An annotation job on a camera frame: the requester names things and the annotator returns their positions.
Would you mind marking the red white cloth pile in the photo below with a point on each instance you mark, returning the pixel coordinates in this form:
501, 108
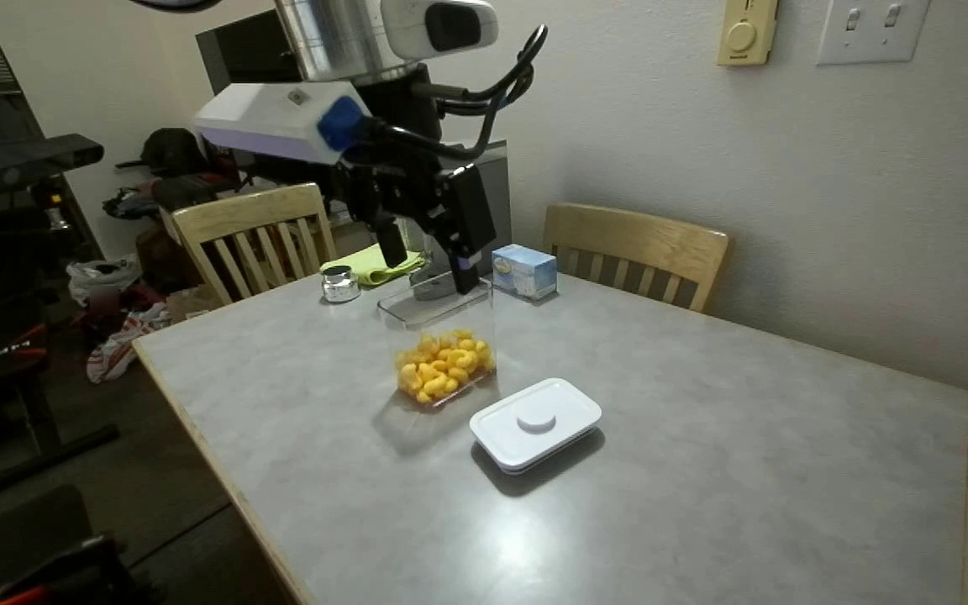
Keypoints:
118, 336

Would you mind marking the small blue white box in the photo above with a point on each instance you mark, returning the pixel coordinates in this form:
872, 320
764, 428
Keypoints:
521, 274

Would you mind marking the round silver metal tin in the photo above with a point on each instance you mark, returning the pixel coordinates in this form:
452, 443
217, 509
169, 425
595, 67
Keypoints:
338, 282

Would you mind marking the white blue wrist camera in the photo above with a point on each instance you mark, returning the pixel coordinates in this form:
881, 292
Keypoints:
270, 118

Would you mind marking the white light switch plate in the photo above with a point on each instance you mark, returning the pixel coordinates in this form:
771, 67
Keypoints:
876, 27

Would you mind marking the white rectangular jar lid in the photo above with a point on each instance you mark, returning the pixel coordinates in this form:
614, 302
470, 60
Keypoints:
535, 425

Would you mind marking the black red bag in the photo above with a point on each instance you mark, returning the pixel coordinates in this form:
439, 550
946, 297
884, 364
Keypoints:
68, 577

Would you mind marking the black backpack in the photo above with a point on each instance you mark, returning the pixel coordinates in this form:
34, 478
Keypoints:
172, 151

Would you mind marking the beige wall thermostat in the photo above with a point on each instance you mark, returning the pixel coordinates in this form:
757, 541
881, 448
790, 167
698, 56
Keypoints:
748, 36

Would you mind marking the clear plastic storage jar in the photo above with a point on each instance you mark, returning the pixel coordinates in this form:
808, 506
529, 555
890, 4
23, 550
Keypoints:
439, 306

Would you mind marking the black sensor bar camera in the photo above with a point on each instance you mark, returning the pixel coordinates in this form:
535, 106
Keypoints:
26, 158

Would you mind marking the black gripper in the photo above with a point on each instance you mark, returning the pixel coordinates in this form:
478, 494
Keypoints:
401, 170

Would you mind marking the yellow snack pieces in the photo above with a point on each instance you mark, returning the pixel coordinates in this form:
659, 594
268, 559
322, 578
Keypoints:
444, 364

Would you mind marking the wooden slat-back chair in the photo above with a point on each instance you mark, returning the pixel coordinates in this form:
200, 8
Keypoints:
638, 241
249, 220

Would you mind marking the black flat monitor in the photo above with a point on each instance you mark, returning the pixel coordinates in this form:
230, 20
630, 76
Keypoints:
242, 56

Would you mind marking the black metal stand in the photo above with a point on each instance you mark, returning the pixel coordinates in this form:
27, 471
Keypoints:
26, 404

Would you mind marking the green cloth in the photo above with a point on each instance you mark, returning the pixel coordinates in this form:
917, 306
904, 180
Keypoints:
366, 265

